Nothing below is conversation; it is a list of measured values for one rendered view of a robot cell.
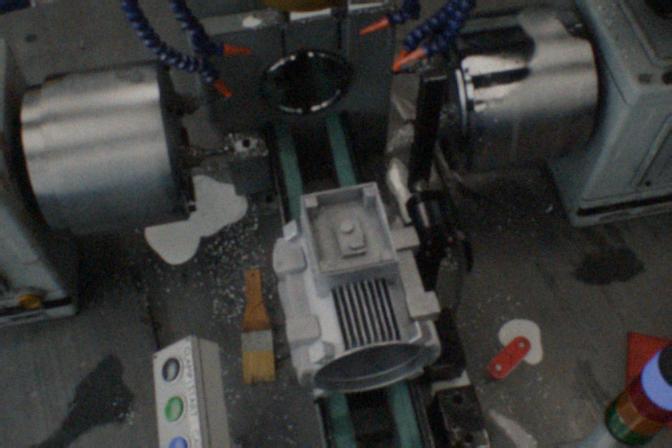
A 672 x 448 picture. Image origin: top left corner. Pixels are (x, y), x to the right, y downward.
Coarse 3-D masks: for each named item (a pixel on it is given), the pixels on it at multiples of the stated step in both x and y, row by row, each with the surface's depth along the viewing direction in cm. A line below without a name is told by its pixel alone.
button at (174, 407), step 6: (174, 396) 91; (168, 402) 92; (174, 402) 91; (180, 402) 91; (168, 408) 91; (174, 408) 91; (180, 408) 90; (168, 414) 91; (174, 414) 90; (180, 414) 90; (174, 420) 90
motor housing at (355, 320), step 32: (288, 288) 100; (352, 288) 95; (384, 288) 97; (416, 288) 100; (320, 320) 97; (352, 320) 93; (384, 320) 94; (352, 352) 108; (384, 352) 108; (416, 352) 103; (320, 384) 102; (352, 384) 106; (384, 384) 106
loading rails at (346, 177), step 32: (288, 128) 133; (288, 160) 129; (352, 160) 129; (288, 192) 126; (320, 192) 134; (416, 384) 107; (320, 416) 105; (352, 416) 113; (384, 416) 113; (416, 416) 107
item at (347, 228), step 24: (336, 192) 99; (360, 192) 100; (312, 216) 99; (336, 216) 100; (360, 216) 100; (384, 216) 96; (312, 240) 95; (336, 240) 98; (360, 240) 96; (384, 240) 98; (312, 264) 96; (336, 264) 96; (360, 264) 96; (384, 264) 93; (336, 288) 96
